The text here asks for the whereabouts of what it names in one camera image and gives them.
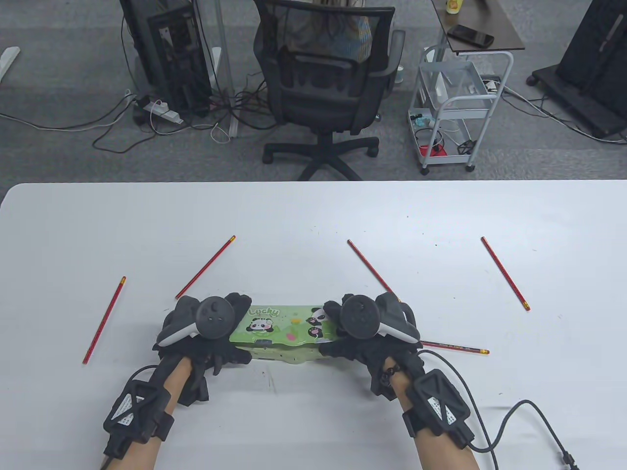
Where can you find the grey white hand controller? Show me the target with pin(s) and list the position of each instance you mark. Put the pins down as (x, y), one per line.
(215, 316)
(360, 316)

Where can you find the black mesh office chair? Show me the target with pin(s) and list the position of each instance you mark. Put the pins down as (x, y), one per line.
(323, 98)

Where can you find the white utility cart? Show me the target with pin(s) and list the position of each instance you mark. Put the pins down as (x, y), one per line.
(460, 102)

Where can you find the person's left forearm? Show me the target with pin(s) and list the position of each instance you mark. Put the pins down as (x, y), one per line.
(176, 377)

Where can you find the black computer tower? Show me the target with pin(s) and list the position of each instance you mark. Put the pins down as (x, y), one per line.
(171, 58)

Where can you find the white power adapter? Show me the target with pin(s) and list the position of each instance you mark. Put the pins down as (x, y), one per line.
(491, 86)

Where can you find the person's right hand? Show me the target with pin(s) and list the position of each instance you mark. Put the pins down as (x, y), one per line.
(382, 355)

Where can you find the black wheeled stand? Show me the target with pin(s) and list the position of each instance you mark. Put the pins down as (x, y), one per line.
(592, 58)

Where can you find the black smartphone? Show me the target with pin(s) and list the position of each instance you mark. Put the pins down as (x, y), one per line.
(470, 35)

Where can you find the small red object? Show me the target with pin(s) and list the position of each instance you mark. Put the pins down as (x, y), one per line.
(433, 151)

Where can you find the white flat bar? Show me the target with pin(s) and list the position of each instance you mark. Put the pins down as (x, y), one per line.
(9, 58)

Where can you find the green multifunction pencil case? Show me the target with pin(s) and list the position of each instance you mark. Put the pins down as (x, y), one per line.
(284, 323)

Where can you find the red wooden pencil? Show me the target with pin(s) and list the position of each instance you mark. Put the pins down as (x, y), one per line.
(104, 320)
(505, 274)
(460, 348)
(367, 262)
(208, 264)

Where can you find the person's right forearm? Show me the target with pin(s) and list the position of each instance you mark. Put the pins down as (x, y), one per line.
(441, 453)

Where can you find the yellow cup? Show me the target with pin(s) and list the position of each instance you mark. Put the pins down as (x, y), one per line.
(454, 6)

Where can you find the brown side table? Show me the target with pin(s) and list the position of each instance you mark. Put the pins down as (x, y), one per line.
(490, 19)

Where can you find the black right wrist camera module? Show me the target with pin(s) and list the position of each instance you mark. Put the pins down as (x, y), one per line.
(438, 406)

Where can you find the black left wrist camera module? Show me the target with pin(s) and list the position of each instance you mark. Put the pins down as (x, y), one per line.
(134, 411)

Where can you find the person's left hand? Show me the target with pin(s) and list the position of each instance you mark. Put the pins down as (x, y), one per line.
(210, 350)

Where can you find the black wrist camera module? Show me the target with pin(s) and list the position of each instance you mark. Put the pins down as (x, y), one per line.
(438, 406)
(134, 411)

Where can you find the white power strip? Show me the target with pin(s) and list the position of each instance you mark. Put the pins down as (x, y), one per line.
(164, 111)

